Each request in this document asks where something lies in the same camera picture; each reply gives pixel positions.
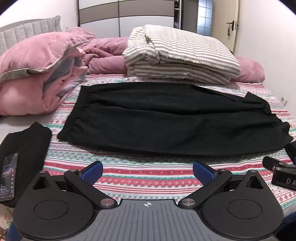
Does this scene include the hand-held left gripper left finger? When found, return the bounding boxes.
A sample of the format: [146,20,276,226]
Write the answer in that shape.
[32,161,118,209]

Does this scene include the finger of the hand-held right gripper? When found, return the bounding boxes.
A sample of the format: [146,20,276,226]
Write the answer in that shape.
[285,141,296,166]
[263,157,287,172]

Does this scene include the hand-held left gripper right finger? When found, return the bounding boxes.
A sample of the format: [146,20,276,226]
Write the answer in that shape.
[178,161,265,210]

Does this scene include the black pants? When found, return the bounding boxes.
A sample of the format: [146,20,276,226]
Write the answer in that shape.
[57,83,294,158]

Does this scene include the patterned bed sheet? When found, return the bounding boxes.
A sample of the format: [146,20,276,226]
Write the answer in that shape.
[43,73,296,211]

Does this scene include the black folded cloth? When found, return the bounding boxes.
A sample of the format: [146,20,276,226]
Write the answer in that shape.
[0,122,52,208]

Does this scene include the black smartphone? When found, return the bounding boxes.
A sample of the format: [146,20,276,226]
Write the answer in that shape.
[0,153,19,202]

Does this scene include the striped folded duvet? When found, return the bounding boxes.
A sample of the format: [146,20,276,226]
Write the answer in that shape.
[122,24,241,85]

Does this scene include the pink comforter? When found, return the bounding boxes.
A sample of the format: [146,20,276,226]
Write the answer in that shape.
[0,32,89,116]

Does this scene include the mauve blanket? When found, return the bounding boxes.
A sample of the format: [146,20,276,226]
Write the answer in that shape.
[67,27,265,82]

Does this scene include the white door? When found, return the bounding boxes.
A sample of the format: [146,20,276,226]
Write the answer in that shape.
[211,0,240,56]

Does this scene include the grey padded headboard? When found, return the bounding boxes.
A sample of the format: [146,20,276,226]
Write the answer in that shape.
[0,16,62,44]

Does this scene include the white and grey wardrobe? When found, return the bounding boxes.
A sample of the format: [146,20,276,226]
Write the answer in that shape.
[77,0,183,39]

